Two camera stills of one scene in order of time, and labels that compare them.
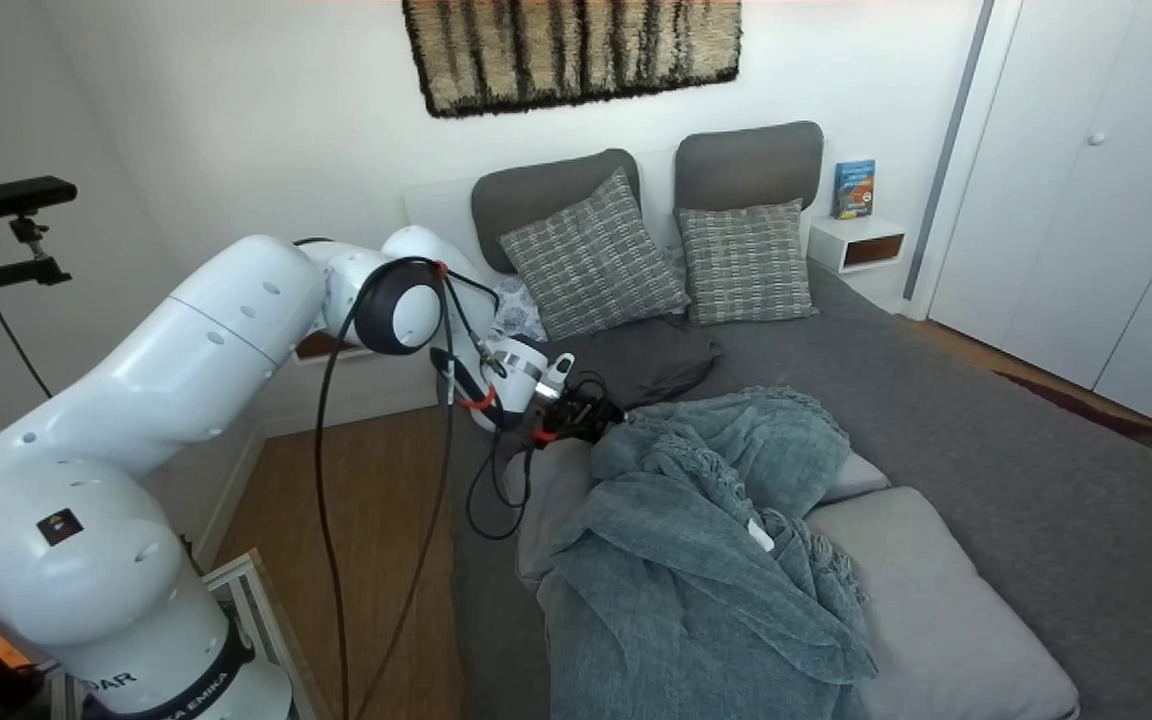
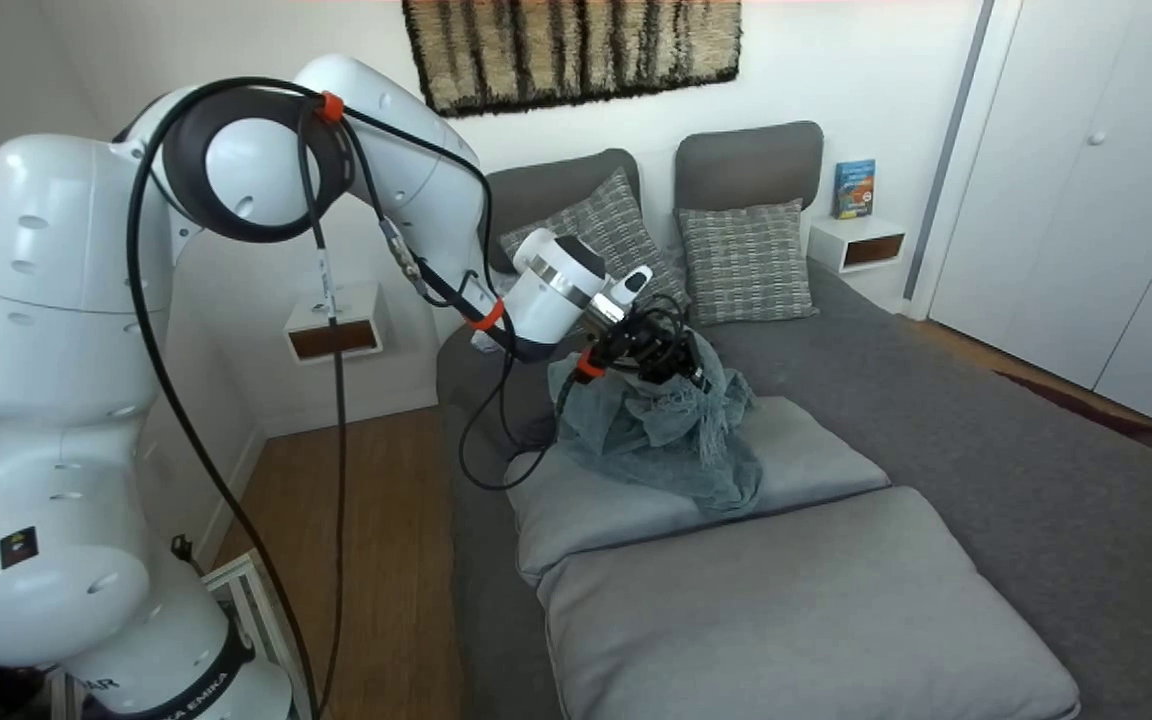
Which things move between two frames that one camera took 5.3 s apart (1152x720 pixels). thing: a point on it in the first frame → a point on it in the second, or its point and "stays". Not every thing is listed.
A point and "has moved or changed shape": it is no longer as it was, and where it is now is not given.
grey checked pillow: [747, 261] stays
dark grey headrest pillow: [521, 194] stays
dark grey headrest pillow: [750, 166] stays
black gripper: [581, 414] → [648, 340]
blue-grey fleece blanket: [683, 577] has moved or changed shape
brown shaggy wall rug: [512, 52] stays
